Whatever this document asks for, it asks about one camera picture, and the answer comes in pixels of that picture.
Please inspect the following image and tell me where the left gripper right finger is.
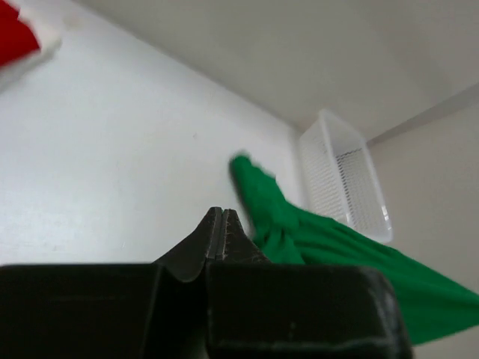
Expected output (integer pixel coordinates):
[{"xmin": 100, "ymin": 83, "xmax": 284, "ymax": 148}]
[{"xmin": 205, "ymin": 210, "xmax": 413, "ymax": 358}]

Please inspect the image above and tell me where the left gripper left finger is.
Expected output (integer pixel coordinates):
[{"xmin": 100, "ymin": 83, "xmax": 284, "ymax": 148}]
[{"xmin": 1, "ymin": 207, "xmax": 222, "ymax": 358}]

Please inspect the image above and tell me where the green t shirt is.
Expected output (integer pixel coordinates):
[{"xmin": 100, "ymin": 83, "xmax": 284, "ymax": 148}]
[{"xmin": 230, "ymin": 155, "xmax": 478, "ymax": 346}]

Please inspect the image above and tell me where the red t shirt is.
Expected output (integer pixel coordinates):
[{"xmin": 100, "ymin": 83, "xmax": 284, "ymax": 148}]
[{"xmin": 1, "ymin": 1, "xmax": 40, "ymax": 67}]

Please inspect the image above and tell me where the white t shirt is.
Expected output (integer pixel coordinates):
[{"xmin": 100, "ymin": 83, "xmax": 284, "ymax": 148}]
[{"xmin": 1, "ymin": 1, "xmax": 62, "ymax": 90}]

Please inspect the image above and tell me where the white plastic basket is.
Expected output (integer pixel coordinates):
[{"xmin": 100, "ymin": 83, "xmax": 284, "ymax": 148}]
[{"xmin": 299, "ymin": 109, "xmax": 394, "ymax": 244}]

